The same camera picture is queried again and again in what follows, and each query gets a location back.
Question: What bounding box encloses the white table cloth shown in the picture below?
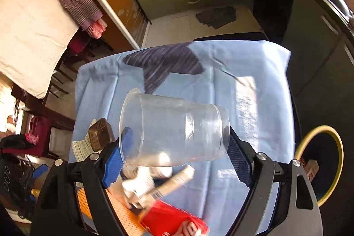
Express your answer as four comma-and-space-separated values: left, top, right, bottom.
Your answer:
0, 0, 81, 100

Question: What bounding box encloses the dark wooden chair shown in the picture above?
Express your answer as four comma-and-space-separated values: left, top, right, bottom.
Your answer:
11, 87, 76, 160
51, 29, 114, 98

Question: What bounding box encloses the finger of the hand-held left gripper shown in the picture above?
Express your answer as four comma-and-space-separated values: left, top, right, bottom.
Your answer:
26, 164, 49, 189

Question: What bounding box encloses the yellow rimmed trash bin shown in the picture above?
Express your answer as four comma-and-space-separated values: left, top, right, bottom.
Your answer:
294, 125, 344, 207

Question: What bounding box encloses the white stick packet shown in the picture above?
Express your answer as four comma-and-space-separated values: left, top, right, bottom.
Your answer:
138, 164, 195, 206

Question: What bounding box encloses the orange mesh cloth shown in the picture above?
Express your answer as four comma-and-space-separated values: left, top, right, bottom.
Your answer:
76, 188, 147, 236

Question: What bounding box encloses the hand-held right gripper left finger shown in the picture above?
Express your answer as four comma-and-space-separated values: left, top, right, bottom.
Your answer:
30, 127, 134, 236

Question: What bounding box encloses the red packet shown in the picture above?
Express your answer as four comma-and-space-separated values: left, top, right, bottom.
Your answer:
138, 200, 210, 236

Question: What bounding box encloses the white tissue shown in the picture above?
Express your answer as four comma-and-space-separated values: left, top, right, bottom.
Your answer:
122, 165, 173, 210

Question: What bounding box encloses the small carton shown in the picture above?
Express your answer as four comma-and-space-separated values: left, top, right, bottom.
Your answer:
300, 157, 320, 181

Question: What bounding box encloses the blue star print tablecloth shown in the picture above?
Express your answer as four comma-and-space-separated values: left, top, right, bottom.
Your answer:
68, 40, 295, 236

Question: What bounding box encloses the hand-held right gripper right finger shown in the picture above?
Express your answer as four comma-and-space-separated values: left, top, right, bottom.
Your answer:
225, 127, 324, 236

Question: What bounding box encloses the black built-in appliance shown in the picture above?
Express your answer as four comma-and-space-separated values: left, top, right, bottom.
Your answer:
253, 0, 296, 43

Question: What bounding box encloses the green sink cabinet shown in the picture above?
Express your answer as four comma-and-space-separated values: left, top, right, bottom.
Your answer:
282, 0, 354, 126

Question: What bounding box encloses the grey floor mat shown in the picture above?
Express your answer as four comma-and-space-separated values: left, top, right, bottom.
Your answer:
195, 6, 237, 30

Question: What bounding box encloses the small brown plastic tray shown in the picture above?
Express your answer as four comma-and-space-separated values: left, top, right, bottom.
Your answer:
88, 118, 115, 152

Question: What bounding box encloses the clear plastic cup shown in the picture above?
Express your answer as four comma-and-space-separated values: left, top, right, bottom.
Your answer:
118, 88, 231, 170

